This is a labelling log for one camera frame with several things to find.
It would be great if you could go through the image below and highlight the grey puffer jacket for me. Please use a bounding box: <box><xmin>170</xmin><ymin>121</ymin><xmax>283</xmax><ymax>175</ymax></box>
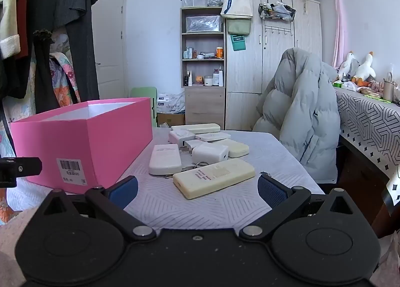
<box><xmin>252</xmin><ymin>48</ymin><xmax>341</xmax><ymax>183</ymax></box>

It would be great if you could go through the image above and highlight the floral cloth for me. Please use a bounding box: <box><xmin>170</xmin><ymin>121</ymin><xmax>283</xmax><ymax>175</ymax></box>
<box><xmin>48</xmin><ymin>52</ymin><xmax>81</xmax><ymax>109</ymax></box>

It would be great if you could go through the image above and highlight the pink cardboard box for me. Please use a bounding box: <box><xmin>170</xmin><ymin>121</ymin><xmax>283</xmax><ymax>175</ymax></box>
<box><xmin>10</xmin><ymin>97</ymin><xmax>154</xmax><ymax>195</ymax></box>

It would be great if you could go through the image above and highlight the light wooden wardrobe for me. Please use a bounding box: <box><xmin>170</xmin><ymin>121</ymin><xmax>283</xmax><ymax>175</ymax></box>
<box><xmin>224</xmin><ymin>0</ymin><xmax>322</xmax><ymax>131</ymax></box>

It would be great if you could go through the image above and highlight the white power bank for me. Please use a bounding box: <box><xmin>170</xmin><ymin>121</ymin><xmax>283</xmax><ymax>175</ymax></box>
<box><xmin>149</xmin><ymin>144</ymin><xmax>182</xmax><ymax>175</ymax></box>
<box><xmin>195</xmin><ymin>131</ymin><xmax>232</xmax><ymax>142</ymax></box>

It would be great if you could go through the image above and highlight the cream coat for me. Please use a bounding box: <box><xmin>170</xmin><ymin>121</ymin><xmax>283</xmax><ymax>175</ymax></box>
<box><xmin>0</xmin><ymin>0</ymin><xmax>20</xmax><ymax>60</ymax></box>

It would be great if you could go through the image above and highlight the white charger with prongs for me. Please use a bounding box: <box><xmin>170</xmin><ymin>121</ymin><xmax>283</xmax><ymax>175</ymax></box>
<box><xmin>184</xmin><ymin>141</ymin><xmax>229</xmax><ymax>165</ymax></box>

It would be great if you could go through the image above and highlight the plastic bag of boxes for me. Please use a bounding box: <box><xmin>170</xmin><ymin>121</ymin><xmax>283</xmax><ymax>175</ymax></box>
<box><xmin>156</xmin><ymin>91</ymin><xmax>186</xmax><ymax>114</ymax></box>

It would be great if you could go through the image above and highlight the beige cup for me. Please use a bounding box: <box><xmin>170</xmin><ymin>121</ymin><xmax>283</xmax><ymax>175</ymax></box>
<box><xmin>383</xmin><ymin>72</ymin><xmax>395</xmax><ymax>102</ymax></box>

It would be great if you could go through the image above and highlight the large cream power bank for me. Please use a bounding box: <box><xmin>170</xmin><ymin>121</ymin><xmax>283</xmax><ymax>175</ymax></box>
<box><xmin>173</xmin><ymin>159</ymin><xmax>256</xmax><ymax>200</ymax></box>

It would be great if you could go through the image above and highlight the white square charger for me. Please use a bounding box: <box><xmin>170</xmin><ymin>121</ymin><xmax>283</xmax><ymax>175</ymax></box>
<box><xmin>169</xmin><ymin>129</ymin><xmax>197</xmax><ymax>147</ymax></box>

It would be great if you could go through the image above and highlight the wooden shelf unit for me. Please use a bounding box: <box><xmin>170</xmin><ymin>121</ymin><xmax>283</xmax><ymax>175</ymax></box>
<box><xmin>179</xmin><ymin>6</ymin><xmax>226</xmax><ymax>130</ymax></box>

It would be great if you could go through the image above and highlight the white flat power bank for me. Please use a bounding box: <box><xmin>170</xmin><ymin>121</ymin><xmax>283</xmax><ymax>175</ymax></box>
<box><xmin>195</xmin><ymin>131</ymin><xmax>232</xmax><ymax>142</ymax></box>

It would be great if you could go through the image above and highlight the pink towel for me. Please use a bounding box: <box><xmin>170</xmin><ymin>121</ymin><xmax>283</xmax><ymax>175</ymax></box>
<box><xmin>332</xmin><ymin>0</ymin><xmax>349</xmax><ymax>69</ymax></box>

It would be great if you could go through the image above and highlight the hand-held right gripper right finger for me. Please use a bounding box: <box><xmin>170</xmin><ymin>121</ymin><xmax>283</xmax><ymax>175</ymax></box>
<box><xmin>239</xmin><ymin>173</ymin><xmax>360</xmax><ymax>242</ymax></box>

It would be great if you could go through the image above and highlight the small cardboard box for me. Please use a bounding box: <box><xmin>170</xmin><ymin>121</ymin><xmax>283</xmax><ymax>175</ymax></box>
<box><xmin>157</xmin><ymin>113</ymin><xmax>186</xmax><ymax>127</ymax></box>

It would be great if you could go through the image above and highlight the green stool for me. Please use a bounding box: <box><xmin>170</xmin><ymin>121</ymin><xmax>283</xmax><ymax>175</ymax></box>
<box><xmin>130</xmin><ymin>87</ymin><xmax>158</xmax><ymax>128</ymax></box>

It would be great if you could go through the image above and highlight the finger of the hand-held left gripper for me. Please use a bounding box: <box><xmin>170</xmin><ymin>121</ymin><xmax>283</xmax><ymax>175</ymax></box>
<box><xmin>0</xmin><ymin>157</ymin><xmax>43</xmax><ymax>188</ymax></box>

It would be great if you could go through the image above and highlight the white door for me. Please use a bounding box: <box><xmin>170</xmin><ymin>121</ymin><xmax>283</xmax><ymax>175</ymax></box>
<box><xmin>90</xmin><ymin>0</ymin><xmax>126</xmax><ymax>100</ymax></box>

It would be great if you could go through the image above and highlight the black wire door rack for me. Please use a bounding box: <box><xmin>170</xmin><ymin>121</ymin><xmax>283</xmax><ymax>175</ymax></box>
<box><xmin>259</xmin><ymin>2</ymin><xmax>296</xmax><ymax>36</ymax></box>

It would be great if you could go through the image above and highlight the cream oval power bank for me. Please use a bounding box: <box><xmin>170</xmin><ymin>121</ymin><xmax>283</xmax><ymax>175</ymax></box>
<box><xmin>214</xmin><ymin>139</ymin><xmax>250</xmax><ymax>158</ymax></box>

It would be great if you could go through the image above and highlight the white tote bag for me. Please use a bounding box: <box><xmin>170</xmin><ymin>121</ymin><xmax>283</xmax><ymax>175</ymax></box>
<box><xmin>220</xmin><ymin>0</ymin><xmax>253</xmax><ymax>19</ymax></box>

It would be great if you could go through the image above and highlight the green pouch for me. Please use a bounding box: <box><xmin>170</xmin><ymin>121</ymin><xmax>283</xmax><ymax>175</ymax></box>
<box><xmin>226</xmin><ymin>19</ymin><xmax>251</xmax><ymax>36</ymax></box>

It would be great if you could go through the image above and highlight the black white patterned tablecloth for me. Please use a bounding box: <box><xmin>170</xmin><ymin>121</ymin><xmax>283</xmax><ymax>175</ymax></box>
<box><xmin>336</xmin><ymin>87</ymin><xmax>400</xmax><ymax>209</ymax></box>

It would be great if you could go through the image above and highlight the red garment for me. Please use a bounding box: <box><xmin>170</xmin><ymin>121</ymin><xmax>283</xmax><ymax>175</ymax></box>
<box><xmin>15</xmin><ymin>0</ymin><xmax>32</xmax><ymax>60</ymax></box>

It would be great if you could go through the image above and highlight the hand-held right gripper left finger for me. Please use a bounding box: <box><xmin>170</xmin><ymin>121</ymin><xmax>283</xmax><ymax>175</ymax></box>
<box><xmin>37</xmin><ymin>176</ymin><xmax>157</xmax><ymax>242</ymax></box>

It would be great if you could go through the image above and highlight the long cream power bank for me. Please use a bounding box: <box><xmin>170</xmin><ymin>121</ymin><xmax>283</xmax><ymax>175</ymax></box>
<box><xmin>171</xmin><ymin>123</ymin><xmax>221</xmax><ymax>134</ymax></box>

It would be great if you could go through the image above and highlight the black long garment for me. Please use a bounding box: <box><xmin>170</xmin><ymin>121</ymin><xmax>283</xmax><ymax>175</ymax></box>
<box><xmin>0</xmin><ymin>0</ymin><xmax>61</xmax><ymax>115</ymax></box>

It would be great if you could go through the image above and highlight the white goose plush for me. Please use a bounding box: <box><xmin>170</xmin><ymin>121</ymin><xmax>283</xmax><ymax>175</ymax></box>
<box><xmin>337</xmin><ymin>51</ymin><xmax>359</xmax><ymax>82</ymax></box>
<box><xmin>353</xmin><ymin>52</ymin><xmax>376</xmax><ymax>86</ymax></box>

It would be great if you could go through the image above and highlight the dark grey shirt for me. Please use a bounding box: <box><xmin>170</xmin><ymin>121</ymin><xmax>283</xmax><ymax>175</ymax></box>
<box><xmin>54</xmin><ymin>0</ymin><xmax>101</xmax><ymax>103</ymax></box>

